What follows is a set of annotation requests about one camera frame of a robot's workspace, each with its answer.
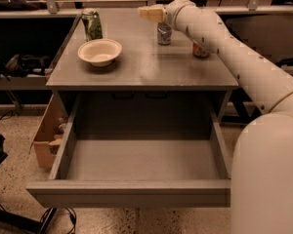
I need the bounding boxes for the grey open top drawer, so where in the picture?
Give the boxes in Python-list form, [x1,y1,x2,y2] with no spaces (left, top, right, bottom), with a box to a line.
[27,92,231,208]

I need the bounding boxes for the cardboard box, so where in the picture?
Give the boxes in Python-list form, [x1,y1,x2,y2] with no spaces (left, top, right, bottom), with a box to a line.
[32,97,67,169]

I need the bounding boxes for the orange soda can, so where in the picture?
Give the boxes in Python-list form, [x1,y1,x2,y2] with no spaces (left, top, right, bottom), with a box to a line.
[192,43,209,58]

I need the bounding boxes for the green soda can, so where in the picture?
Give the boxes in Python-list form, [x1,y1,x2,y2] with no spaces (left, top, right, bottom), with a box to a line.
[81,8,103,41]

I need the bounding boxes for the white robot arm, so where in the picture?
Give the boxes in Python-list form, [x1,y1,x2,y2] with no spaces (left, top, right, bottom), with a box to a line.
[138,0,293,234]

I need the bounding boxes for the white bowl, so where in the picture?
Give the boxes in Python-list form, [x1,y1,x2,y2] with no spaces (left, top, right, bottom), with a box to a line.
[77,39,122,67]

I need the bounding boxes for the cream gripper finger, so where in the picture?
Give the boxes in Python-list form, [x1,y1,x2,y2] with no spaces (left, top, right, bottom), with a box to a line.
[138,4,166,22]

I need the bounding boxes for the black floor cable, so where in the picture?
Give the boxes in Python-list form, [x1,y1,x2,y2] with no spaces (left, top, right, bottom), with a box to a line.
[38,207,78,234]

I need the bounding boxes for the grey cabinet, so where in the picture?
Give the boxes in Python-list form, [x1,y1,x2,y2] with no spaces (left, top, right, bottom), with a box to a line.
[45,6,240,123]

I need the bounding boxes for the black headphones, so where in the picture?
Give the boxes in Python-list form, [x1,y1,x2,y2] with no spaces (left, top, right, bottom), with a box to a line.
[0,55,52,78]

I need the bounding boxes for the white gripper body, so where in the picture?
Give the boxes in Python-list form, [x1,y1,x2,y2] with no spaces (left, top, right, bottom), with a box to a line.
[166,0,196,30]

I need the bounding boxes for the silver redbull can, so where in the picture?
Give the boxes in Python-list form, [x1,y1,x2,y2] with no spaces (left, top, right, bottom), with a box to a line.
[157,22,172,45]

